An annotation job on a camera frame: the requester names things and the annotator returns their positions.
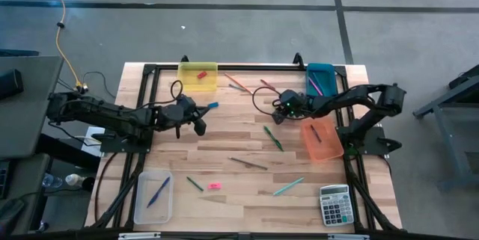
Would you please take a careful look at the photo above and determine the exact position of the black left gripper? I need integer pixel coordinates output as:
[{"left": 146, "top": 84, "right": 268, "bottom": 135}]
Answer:
[{"left": 156, "top": 95, "right": 211, "bottom": 138}]

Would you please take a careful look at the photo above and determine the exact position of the pink pencil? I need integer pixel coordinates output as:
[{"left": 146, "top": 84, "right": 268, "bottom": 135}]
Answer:
[{"left": 308, "top": 77, "right": 325, "bottom": 97}]

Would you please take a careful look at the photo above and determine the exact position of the orange pencil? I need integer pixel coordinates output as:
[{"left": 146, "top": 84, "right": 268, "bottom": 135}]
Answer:
[{"left": 223, "top": 72, "right": 255, "bottom": 96}]

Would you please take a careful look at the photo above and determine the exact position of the dark brown pencil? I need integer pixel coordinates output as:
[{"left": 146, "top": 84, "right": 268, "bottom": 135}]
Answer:
[{"left": 228, "top": 156, "right": 269, "bottom": 171}]

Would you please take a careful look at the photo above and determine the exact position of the mint green pen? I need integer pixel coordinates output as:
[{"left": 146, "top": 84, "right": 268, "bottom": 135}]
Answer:
[{"left": 272, "top": 176, "right": 305, "bottom": 197}]

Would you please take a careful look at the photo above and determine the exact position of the dark blue pen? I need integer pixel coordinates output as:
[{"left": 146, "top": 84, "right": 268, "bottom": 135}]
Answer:
[{"left": 146, "top": 176, "right": 171, "bottom": 209}]

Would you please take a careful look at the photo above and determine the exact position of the yellow translucent plastic bin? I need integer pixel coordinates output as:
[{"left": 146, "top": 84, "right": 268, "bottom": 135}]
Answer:
[{"left": 176, "top": 61, "right": 219, "bottom": 92}]

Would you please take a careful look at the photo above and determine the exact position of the teal plastic bin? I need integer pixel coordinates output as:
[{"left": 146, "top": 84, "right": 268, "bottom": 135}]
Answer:
[{"left": 305, "top": 63, "right": 338, "bottom": 99}]

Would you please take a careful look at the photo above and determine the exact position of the orange plastic bin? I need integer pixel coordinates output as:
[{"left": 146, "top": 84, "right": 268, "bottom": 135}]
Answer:
[{"left": 299, "top": 117, "right": 345, "bottom": 163}]

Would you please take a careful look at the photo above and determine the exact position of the clear plastic bin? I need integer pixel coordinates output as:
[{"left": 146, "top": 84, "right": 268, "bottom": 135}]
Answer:
[{"left": 133, "top": 170, "right": 175, "bottom": 225}]

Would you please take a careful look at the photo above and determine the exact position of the grey desk calculator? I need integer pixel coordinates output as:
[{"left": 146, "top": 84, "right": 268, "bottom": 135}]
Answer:
[{"left": 318, "top": 183, "right": 356, "bottom": 228}]

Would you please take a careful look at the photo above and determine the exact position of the white paper sheet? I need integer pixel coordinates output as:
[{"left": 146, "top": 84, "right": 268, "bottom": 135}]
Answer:
[{"left": 80, "top": 126, "right": 106, "bottom": 158}]

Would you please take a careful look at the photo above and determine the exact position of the white bottle black cap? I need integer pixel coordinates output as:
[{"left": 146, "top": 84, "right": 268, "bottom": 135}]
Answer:
[{"left": 65, "top": 173, "right": 97, "bottom": 191}]

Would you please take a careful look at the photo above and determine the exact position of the clear water bottle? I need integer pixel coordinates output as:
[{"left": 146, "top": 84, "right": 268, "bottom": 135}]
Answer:
[{"left": 41, "top": 173, "right": 64, "bottom": 189}]

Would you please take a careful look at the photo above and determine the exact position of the grey side desk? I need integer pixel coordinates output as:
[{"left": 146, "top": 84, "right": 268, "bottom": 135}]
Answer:
[{"left": 0, "top": 55, "right": 64, "bottom": 159}]

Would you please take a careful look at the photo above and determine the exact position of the black speaker box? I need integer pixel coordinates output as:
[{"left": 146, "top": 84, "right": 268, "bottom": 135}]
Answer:
[{"left": 0, "top": 68, "right": 25, "bottom": 101}]

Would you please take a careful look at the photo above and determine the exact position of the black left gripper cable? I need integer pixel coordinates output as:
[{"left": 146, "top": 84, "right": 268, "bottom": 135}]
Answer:
[{"left": 147, "top": 79, "right": 185, "bottom": 107}]

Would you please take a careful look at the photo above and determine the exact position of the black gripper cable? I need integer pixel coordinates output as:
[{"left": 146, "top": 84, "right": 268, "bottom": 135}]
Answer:
[
  {"left": 251, "top": 85, "right": 286, "bottom": 120},
  {"left": 147, "top": 79, "right": 185, "bottom": 107}
]

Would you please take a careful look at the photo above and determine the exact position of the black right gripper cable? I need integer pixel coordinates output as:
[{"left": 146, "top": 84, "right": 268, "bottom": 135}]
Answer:
[{"left": 251, "top": 85, "right": 286, "bottom": 120}]

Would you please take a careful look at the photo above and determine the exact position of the black aluminium table frame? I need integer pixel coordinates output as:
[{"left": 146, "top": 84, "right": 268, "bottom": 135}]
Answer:
[{"left": 85, "top": 52, "right": 403, "bottom": 240}]

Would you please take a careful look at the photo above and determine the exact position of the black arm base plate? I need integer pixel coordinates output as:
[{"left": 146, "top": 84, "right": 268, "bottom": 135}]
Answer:
[
  {"left": 100, "top": 126, "right": 155, "bottom": 154},
  {"left": 336, "top": 126, "right": 403, "bottom": 158}
]

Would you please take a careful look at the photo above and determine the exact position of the thin black floor cable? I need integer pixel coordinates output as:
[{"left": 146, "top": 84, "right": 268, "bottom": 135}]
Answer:
[{"left": 55, "top": 70, "right": 118, "bottom": 99}]

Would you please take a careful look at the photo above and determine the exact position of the silver metal bracket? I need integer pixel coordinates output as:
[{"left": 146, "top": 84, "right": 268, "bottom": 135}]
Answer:
[
  {"left": 327, "top": 233, "right": 370, "bottom": 240},
  {"left": 118, "top": 232, "right": 162, "bottom": 240}
]

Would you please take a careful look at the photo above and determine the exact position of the grey-blue metal table frame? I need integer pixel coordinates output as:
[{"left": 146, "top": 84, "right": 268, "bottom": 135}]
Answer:
[{"left": 412, "top": 64, "right": 479, "bottom": 192}]

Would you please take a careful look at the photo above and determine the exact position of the orange extension cable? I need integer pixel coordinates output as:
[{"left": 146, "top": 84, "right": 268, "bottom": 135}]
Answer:
[{"left": 43, "top": 0, "right": 85, "bottom": 88}]

